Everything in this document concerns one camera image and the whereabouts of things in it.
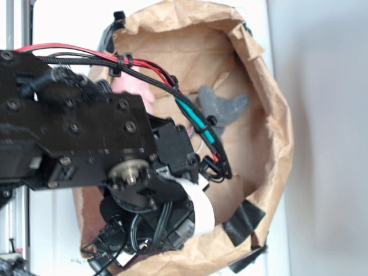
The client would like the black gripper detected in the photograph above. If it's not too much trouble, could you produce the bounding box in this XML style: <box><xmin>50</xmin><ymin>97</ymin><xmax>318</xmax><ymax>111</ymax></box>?
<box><xmin>80</xmin><ymin>196</ymin><xmax>195</xmax><ymax>270</ymax></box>

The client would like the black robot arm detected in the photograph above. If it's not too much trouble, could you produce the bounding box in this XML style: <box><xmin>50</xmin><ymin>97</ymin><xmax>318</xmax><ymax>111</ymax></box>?
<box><xmin>1</xmin><ymin>51</ymin><xmax>200</xmax><ymax>275</ymax></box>

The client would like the pink plush bunny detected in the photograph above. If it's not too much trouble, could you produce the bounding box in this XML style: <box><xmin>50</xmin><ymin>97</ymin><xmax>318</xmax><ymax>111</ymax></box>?
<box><xmin>110</xmin><ymin>72</ymin><xmax>156</xmax><ymax>115</ymax></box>

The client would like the grey plush bunny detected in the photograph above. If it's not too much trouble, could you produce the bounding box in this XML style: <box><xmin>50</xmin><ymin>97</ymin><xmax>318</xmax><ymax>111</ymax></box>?
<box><xmin>187</xmin><ymin>85</ymin><xmax>250</xmax><ymax>144</ymax></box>

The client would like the brown paper bag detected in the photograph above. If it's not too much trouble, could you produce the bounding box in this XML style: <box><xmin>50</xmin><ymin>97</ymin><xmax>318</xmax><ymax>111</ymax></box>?
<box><xmin>73</xmin><ymin>0</ymin><xmax>296</xmax><ymax>276</ymax></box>

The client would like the white ribbon cable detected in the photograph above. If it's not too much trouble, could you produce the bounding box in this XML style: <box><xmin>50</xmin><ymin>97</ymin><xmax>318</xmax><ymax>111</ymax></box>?
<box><xmin>175</xmin><ymin>177</ymin><xmax>216</xmax><ymax>238</ymax></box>

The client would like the red black cable bundle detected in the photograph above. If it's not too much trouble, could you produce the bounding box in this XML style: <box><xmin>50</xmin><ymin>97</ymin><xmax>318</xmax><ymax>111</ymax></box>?
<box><xmin>13</xmin><ymin>42</ymin><xmax>233</xmax><ymax>181</ymax></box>

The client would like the aluminium frame rail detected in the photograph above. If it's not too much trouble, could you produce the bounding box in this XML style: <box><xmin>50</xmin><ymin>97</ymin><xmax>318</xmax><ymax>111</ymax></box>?
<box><xmin>1</xmin><ymin>1</ymin><xmax>32</xmax><ymax>270</ymax></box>

